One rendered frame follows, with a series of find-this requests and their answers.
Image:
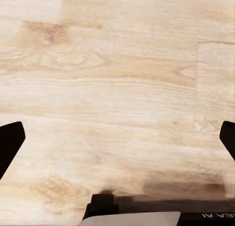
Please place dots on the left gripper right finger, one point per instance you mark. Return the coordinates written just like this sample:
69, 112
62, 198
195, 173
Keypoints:
227, 137

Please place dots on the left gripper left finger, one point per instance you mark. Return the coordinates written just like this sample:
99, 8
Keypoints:
12, 136

